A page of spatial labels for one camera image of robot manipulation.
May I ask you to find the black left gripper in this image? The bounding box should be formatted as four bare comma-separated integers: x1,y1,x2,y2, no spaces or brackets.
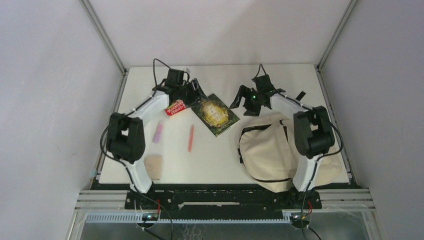
177,79,210,109

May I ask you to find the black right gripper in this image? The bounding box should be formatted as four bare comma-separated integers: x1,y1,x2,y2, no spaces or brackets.
229,84,262,117

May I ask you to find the red comic book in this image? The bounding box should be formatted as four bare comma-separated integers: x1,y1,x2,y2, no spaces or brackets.
164,99,187,117

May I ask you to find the green yellow book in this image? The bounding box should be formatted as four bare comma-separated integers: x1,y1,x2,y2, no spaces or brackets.
191,93,240,137

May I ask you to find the cream canvas student bag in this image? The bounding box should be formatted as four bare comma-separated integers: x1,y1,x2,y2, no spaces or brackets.
238,93,343,193

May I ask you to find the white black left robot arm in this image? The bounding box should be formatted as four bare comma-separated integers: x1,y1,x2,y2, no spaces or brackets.
100,68,207,209

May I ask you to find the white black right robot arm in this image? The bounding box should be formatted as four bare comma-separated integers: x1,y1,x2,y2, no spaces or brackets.
230,74,336,208

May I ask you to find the orange pen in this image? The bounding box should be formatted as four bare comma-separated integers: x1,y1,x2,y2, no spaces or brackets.
188,124,195,153

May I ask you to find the pink highlighter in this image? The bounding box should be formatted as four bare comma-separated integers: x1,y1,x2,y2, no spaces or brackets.
152,120,164,144

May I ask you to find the tan small wallet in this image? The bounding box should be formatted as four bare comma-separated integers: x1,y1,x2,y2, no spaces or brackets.
144,155,163,181

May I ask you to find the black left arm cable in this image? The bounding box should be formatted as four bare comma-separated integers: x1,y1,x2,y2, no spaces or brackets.
99,58,175,240

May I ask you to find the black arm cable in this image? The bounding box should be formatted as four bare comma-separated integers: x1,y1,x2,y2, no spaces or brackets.
99,58,175,240
253,63,344,240

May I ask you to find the aluminium frame right post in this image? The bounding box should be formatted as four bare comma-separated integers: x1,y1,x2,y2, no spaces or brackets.
316,0,359,72

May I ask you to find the aluminium frame post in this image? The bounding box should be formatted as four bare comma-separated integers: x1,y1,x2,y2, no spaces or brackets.
316,0,359,72
78,0,128,77

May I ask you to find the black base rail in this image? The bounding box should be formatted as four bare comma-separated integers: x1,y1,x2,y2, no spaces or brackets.
77,183,370,222

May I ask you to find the aluminium frame left post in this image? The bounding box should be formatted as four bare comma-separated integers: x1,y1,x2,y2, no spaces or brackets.
78,0,128,77

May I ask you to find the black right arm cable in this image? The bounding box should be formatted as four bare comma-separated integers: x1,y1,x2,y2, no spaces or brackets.
253,63,344,240

